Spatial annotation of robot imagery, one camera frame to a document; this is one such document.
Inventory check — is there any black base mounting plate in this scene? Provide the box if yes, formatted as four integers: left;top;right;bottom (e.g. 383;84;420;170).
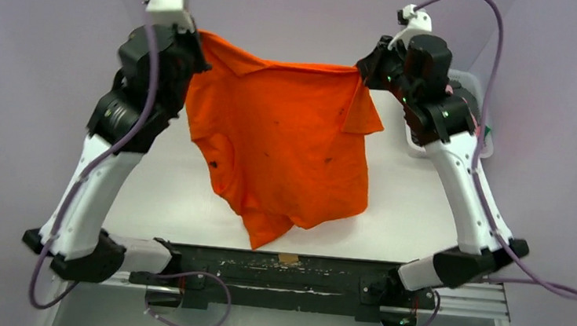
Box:
129;244;433;326

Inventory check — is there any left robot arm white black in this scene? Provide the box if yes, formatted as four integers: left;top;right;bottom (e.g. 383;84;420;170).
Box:
23;25;210;284

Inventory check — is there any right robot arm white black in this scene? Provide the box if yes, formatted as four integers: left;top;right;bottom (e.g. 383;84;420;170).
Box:
356;34;529;291

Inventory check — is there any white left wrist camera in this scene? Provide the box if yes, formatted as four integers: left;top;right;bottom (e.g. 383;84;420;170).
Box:
141;0;196;33

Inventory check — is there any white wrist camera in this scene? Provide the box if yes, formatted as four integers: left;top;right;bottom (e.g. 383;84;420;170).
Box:
387;4;433;50
141;0;196;33

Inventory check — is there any aluminium frame rail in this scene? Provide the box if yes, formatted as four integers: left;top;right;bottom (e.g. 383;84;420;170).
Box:
53;244;513;324

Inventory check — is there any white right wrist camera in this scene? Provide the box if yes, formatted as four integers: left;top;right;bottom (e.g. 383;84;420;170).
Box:
387;4;433;50

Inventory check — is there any brown tape piece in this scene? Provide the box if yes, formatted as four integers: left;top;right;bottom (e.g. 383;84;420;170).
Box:
278;253;300;266

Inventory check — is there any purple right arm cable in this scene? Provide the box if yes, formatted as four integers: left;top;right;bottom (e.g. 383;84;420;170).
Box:
384;0;577;326

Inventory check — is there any white plastic laundry basket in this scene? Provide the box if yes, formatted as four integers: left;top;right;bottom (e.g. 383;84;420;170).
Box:
404;68;494;159

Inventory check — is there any orange t shirt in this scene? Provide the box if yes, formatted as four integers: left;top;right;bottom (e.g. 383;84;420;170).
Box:
185;31;383;249

